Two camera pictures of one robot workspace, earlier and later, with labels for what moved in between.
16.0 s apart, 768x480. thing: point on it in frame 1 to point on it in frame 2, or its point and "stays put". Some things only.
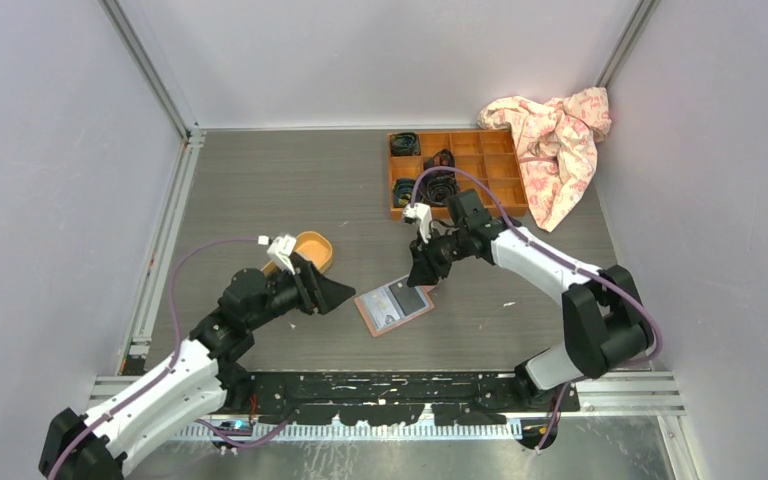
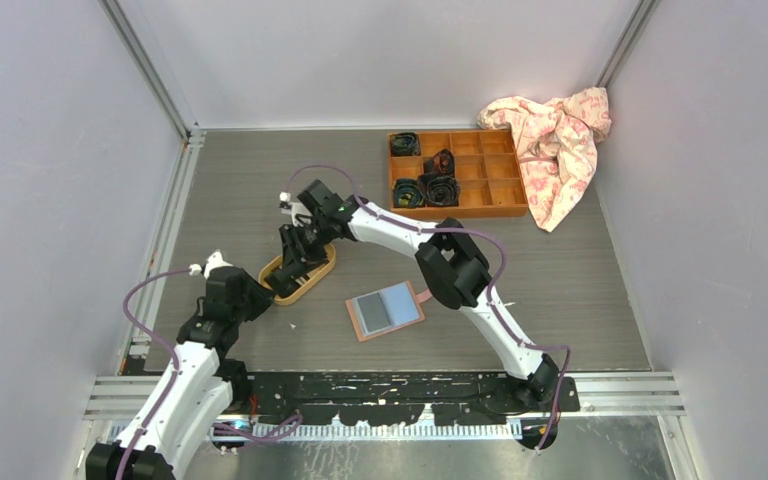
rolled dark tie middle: x=443 y=158 stays put
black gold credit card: x=408 y=298 to x=373 y=312
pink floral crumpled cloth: x=557 y=141 stays put
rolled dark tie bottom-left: x=403 y=192 stays put
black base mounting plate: x=372 y=398 stays put
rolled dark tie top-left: x=405 y=144 stays put
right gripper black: x=427 y=269 to x=293 y=263
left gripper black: x=317 y=293 to x=263 y=297
